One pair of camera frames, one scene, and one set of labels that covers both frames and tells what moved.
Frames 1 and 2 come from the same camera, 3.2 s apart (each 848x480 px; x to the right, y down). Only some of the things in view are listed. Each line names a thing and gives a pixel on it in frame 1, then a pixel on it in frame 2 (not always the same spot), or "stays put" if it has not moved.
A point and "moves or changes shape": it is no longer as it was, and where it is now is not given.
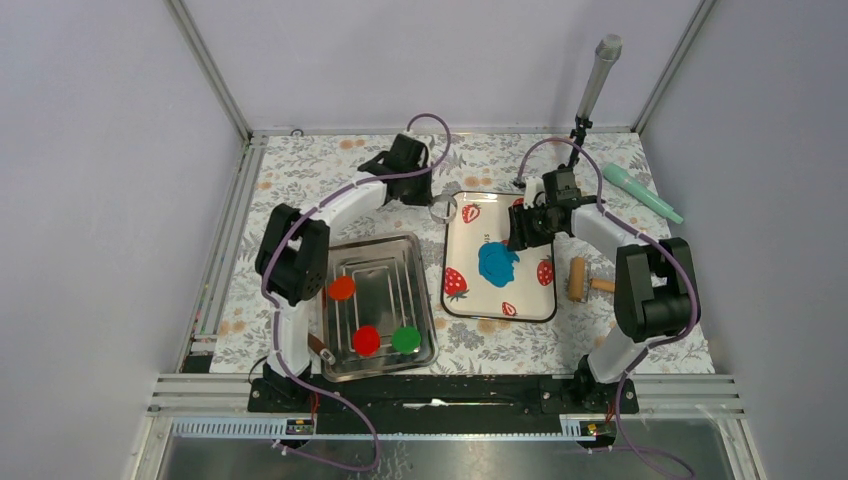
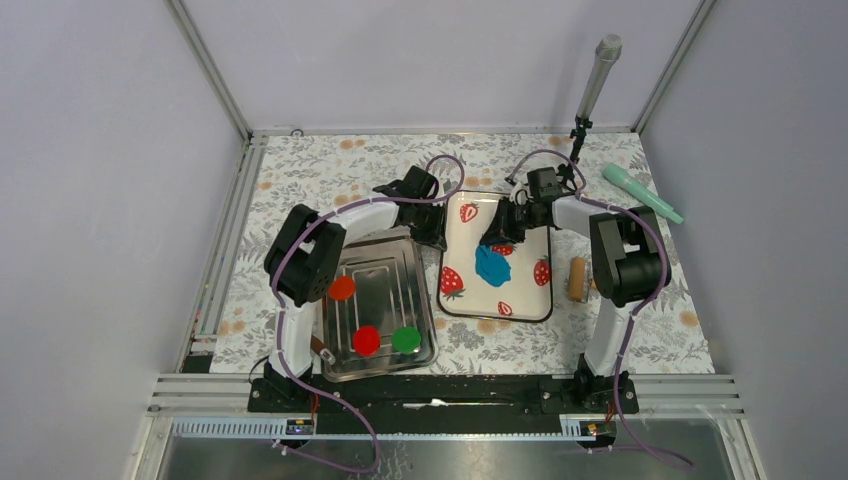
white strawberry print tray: (473, 219) stays put
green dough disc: (406, 340) stays put
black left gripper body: (417, 189) → (426, 226)
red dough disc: (366, 340) stays put
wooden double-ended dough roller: (579, 281) stays put
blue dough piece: (495, 261) moves or changes shape
